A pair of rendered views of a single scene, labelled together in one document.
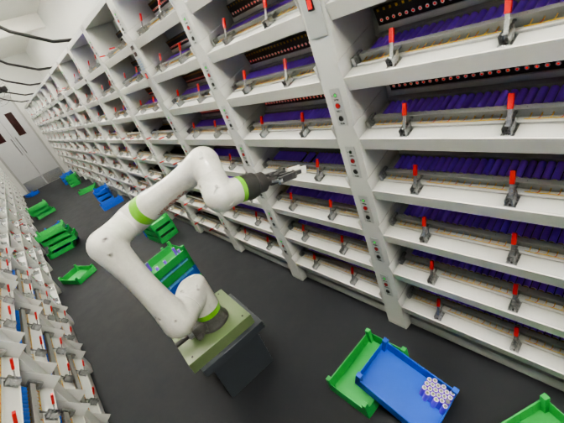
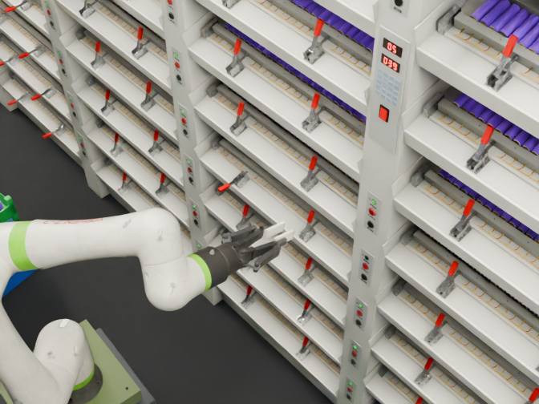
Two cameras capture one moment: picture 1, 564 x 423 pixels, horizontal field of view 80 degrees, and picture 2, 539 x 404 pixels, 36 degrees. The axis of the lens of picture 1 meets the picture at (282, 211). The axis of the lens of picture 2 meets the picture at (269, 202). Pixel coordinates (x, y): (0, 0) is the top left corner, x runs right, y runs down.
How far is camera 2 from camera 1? 1.15 m
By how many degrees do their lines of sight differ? 23
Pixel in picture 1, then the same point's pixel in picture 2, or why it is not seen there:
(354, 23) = not seen: hidden behind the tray
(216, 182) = (174, 278)
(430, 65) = (495, 276)
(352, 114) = (388, 232)
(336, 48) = (399, 169)
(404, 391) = not seen: outside the picture
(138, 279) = (10, 355)
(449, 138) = (487, 336)
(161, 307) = (30, 391)
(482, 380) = not seen: outside the picture
